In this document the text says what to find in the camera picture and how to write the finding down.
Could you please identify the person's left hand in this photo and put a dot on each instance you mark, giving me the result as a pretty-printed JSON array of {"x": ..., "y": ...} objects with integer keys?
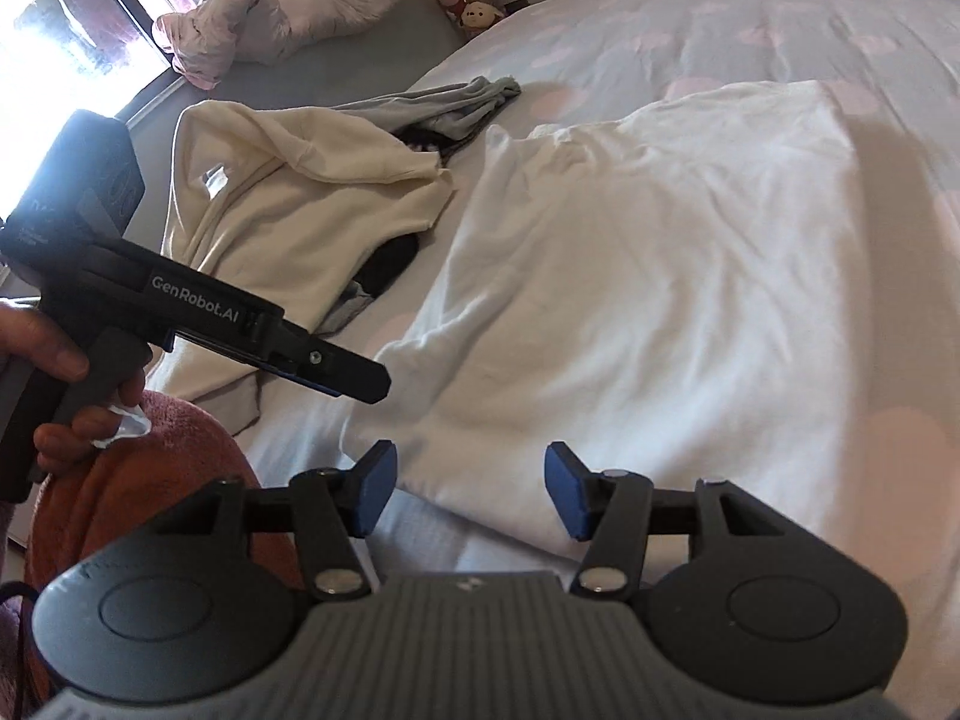
[{"x": 45, "y": 330}]

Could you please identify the white t-shirt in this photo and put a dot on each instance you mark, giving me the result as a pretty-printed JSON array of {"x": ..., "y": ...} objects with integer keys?
[{"x": 637, "y": 277}]

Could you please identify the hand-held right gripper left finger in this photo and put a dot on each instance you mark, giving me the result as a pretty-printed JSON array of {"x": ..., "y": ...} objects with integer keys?
[{"x": 375, "y": 487}]

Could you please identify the cream sweatshirt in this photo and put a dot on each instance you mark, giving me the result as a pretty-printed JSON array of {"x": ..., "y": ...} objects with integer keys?
[{"x": 315, "y": 217}]

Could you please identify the grey garment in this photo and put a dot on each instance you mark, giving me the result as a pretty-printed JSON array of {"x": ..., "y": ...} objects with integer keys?
[{"x": 450, "y": 101}]

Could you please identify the pink fleece clothing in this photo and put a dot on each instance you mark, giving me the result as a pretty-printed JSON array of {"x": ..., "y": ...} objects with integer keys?
[{"x": 172, "y": 457}]

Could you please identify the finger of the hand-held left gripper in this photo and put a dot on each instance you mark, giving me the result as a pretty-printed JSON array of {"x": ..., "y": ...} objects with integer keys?
[{"x": 345, "y": 371}]

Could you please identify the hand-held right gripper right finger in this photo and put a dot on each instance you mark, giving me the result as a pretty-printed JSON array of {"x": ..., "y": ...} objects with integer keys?
[{"x": 566, "y": 489}]

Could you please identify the polka dot bed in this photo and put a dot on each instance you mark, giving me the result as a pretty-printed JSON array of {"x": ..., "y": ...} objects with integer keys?
[{"x": 675, "y": 37}]

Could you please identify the window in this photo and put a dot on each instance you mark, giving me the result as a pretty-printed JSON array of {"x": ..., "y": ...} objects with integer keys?
[{"x": 45, "y": 52}]

